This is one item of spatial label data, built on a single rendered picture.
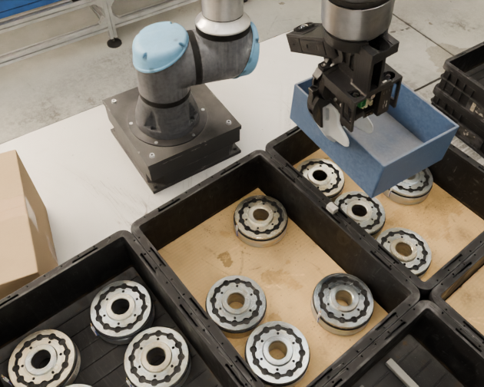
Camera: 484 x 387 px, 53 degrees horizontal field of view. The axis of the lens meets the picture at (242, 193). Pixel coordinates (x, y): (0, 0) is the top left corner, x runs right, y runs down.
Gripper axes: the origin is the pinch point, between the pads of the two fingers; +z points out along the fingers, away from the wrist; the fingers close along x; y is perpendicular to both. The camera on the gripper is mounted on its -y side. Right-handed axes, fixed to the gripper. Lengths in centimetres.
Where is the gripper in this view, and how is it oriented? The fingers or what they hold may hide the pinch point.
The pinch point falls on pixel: (334, 130)
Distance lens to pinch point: 73.2
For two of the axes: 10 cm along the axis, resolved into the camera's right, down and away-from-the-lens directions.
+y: 5.2, 6.8, -5.2
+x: 8.5, -4.8, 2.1
